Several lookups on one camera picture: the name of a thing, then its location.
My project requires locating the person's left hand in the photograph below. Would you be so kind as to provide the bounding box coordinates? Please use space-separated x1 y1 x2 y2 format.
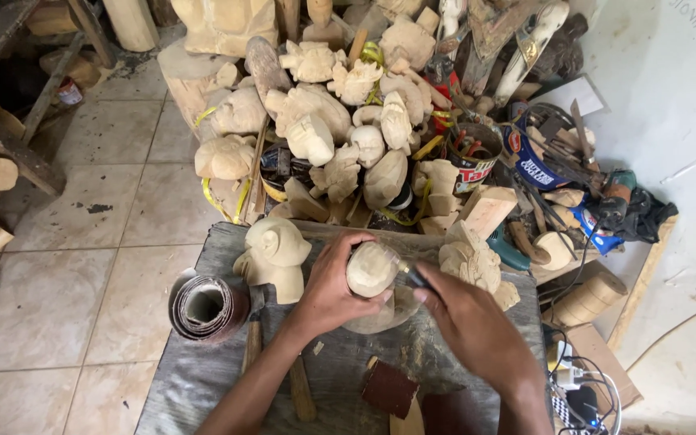
291 232 394 344

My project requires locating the person's right hand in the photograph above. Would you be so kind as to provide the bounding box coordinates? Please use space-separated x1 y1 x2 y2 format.
412 262 546 395

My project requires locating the small rounded wooden carving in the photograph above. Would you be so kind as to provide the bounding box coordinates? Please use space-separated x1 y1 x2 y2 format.
346 241 400 298

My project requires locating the dark-handled carving tool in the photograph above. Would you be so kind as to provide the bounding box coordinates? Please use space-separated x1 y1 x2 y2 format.
398 260 435 291

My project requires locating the unfinished wooden head carving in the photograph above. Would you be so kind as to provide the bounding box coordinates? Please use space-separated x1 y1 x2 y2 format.
232 217 313 305

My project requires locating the ornate carved wooden figure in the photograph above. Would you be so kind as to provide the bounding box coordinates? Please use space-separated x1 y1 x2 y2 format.
438 220 522 313

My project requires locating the flat pale wooden carving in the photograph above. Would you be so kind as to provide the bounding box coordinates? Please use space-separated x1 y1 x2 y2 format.
342 285 423 335

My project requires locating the teal power drill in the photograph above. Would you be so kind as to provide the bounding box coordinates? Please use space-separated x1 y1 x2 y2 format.
486 224 531 272

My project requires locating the dark brown sandpaper sheet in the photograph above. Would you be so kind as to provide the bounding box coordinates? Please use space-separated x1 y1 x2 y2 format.
420 389 500 435

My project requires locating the power strip with chargers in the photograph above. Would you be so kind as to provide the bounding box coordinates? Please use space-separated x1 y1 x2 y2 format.
546 338 622 435

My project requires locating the red-brown sandpaper piece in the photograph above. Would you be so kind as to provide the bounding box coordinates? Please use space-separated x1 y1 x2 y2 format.
361 360 420 420

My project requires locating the round wooden mallet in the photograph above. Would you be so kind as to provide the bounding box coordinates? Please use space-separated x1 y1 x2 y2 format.
508 220 575 271

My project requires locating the rectangular pale wooden block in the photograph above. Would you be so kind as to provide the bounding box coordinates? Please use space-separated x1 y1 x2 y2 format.
458 185 518 240

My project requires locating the stack of round wooden discs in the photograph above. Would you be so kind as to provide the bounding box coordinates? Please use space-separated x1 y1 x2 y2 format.
550 272 628 327

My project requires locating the roll of brown sandpaper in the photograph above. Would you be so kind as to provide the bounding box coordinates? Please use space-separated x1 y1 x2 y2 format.
168 275 251 344

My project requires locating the brown cardboard board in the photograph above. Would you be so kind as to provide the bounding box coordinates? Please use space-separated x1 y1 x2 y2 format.
556 323 644 410

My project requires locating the grey cloth work mat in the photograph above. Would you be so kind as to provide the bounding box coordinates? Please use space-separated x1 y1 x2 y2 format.
135 221 554 435

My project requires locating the blue plastic bag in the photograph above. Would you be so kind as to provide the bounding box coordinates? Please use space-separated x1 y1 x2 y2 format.
568 202 626 256

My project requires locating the tin can with tools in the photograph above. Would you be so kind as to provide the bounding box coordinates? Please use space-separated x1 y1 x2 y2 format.
443 122 504 194

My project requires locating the heap of unfinished wooden carvings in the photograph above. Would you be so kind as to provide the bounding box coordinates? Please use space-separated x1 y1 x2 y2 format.
157 0 590 236

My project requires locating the blue tin can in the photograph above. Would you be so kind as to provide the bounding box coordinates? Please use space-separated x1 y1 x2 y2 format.
502 121 572 192

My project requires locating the angle grinder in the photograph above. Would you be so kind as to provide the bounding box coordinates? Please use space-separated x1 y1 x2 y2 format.
597 169 638 223

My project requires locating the black cloth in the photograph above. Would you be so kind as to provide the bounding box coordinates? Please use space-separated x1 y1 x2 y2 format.
608 187 679 244

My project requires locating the white sheet board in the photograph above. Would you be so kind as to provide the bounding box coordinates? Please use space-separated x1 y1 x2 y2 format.
530 74 610 118

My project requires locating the small paint can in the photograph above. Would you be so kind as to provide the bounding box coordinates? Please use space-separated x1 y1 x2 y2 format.
57 77 84 106

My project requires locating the dark wooden workbench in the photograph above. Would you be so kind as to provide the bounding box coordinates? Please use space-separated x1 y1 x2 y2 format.
0 0 119 267

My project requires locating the chisel with wooden handle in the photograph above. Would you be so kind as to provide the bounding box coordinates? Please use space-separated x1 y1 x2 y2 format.
289 355 317 423
240 286 266 375

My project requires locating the upright pale wooden post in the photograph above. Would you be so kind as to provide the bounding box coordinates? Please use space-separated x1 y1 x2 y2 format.
101 0 160 53

